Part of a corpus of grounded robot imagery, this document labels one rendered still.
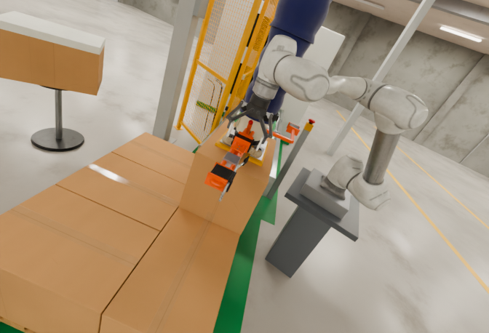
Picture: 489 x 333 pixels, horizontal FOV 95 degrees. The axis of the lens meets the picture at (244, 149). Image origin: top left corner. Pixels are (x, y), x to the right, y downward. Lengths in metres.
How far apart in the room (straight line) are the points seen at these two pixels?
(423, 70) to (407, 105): 11.49
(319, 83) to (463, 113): 12.48
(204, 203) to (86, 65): 1.49
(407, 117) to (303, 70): 0.55
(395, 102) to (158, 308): 1.23
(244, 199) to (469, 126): 12.43
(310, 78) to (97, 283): 1.05
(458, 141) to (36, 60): 13.33
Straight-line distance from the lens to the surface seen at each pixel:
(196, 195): 1.30
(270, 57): 0.80
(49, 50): 2.28
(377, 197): 1.50
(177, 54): 2.56
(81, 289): 1.14
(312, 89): 0.66
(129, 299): 1.11
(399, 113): 1.10
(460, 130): 13.18
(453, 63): 12.79
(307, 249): 1.90
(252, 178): 1.14
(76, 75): 2.30
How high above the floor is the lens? 1.55
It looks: 27 degrees down
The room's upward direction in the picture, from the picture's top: 23 degrees clockwise
